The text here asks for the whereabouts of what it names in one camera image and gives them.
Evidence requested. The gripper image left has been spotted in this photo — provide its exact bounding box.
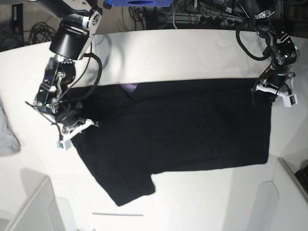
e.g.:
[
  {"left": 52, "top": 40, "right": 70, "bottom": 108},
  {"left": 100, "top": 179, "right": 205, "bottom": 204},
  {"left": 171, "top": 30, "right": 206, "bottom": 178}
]
[{"left": 51, "top": 101, "right": 99, "bottom": 141}]

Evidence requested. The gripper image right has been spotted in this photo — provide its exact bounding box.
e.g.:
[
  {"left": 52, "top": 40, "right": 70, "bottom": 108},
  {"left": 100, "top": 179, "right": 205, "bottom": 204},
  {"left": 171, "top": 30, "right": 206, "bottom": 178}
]
[{"left": 252, "top": 69, "right": 295, "bottom": 106}]

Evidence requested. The black T-shirt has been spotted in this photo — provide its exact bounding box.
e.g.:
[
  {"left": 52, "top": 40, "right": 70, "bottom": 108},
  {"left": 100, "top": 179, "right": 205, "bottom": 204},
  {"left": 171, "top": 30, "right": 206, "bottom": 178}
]
[{"left": 72, "top": 79, "right": 271, "bottom": 206}]

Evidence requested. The grey cloth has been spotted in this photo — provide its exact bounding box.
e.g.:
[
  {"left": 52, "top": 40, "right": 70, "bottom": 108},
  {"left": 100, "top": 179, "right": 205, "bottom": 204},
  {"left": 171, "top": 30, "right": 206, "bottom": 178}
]
[{"left": 0, "top": 100, "right": 21, "bottom": 157}]

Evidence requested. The white bin left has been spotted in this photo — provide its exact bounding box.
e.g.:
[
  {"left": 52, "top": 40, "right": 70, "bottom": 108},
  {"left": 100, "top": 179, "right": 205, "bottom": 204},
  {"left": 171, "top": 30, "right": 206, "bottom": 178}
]
[{"left": 0, "top": 176, "right": 66, "bottom": 231}]

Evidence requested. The white bin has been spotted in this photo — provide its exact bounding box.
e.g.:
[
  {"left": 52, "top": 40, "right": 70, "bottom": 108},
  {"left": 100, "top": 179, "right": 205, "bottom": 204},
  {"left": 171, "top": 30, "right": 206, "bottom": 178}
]
[
  {"left": 247, "top": 158, "right": 308, "bottom": 231},
  {"left": 0, "top": 176, "right": 66, "bottom": 231}
]

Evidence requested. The white bin right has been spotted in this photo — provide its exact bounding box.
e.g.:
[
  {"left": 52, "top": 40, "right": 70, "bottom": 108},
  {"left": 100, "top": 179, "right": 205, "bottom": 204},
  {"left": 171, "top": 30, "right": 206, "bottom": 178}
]
[{"left": 247, "top": 158, "right": 308, "bottom": 231}]

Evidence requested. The blue box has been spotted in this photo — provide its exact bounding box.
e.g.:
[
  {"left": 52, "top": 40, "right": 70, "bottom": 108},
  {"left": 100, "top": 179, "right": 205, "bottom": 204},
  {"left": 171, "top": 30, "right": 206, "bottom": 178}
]
[{"left": 111, "top": 0, "right": 173, "bottom": 7}]

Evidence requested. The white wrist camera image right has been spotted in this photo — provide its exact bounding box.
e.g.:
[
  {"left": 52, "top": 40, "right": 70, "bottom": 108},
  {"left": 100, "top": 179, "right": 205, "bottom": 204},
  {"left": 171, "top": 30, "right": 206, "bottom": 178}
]
[{"left": 282, "top": 94, "right": 298, "bottom": 107}]

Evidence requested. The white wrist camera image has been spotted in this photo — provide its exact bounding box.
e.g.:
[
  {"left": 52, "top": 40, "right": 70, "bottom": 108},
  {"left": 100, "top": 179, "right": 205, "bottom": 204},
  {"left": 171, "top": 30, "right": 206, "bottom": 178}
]
[
  {"left": 282, "top": 94, "right": 298, "bottom": 107},
  {"left": 57, "top": 140, "right": 72, "bottom": 151}
]

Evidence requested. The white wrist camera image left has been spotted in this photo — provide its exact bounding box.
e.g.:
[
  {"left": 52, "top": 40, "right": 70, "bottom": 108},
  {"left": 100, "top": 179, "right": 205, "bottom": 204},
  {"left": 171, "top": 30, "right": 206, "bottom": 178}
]
[{"left": 57, "top": 140, "right": 72, "bottom": 151}]

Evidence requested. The coiled black cable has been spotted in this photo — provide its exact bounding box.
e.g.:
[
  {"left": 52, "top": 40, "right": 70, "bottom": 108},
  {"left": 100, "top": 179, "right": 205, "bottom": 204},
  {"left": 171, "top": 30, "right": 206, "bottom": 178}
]
[{"left": 28, "top": 22, "right": 60, "bottom": 45}]

